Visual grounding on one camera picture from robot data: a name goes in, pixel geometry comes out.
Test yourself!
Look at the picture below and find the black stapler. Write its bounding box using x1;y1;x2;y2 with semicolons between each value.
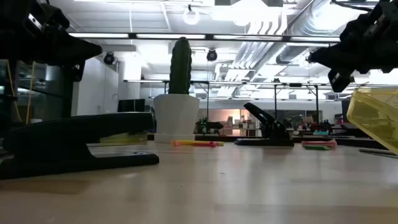
0;111;160;180

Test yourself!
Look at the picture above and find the yellow highlighter pen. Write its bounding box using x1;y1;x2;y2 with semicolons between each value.
172;139;225;147

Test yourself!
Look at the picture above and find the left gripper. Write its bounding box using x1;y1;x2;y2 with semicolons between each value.
0;0;103;82

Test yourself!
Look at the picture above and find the silver ventilation duct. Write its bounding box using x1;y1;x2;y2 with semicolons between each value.
275;0;352;66

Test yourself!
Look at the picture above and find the yellow cable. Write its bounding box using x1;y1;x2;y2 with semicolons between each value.
5;60;37;125

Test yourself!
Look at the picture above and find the yellow transparent pencil box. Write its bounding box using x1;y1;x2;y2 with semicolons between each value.
346;87;398;156

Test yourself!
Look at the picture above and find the black background station frame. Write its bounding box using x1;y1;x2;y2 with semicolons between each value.
163;79;321;121

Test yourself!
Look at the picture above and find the round ceiling lamp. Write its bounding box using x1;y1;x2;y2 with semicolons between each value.
182;4;201;26

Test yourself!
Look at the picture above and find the long ceiling light bar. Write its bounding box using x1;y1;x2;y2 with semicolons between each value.
68;32;341;43

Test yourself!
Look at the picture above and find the orange red marker pen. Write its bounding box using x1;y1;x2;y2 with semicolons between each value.
174;141;218;148

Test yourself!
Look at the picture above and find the black hole punch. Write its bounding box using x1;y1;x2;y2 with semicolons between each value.
234;102;295;147

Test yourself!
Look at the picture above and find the black monitor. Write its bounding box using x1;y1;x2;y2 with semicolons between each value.
117;98;146;113

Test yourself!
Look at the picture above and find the green cactus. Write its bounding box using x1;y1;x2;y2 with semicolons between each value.
168;36;193;95

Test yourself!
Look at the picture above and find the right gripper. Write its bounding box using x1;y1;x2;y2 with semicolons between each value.
306;0;398;93

